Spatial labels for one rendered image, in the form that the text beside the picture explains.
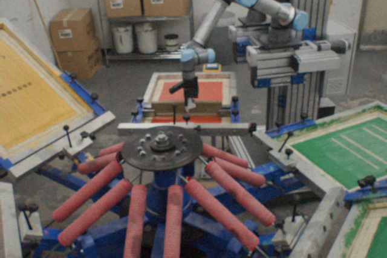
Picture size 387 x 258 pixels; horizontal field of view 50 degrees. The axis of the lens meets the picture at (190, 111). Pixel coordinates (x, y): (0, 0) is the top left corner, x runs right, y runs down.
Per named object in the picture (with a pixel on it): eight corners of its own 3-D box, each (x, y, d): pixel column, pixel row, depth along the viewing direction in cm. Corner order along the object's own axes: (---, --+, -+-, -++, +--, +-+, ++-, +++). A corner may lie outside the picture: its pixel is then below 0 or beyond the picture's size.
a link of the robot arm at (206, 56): (206, 44, 231) (188, 48, 227) (216, 50, 222) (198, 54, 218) (207, 57, 235) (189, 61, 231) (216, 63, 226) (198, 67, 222)
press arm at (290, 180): (384, 149, 216) (386, 140, 214) (393, 155, 212) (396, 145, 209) (168, 230, 172) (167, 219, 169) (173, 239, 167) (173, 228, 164)
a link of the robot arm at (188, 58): (198, 51, 218) (183, 54, 214) (199, 70, 223) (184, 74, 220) (191, 47, 224) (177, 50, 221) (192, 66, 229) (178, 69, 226)
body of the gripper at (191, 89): (198, 99, 228) (197, 80, 222) (182, 99, 229) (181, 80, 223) (199, 93, 235) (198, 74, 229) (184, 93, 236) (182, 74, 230)
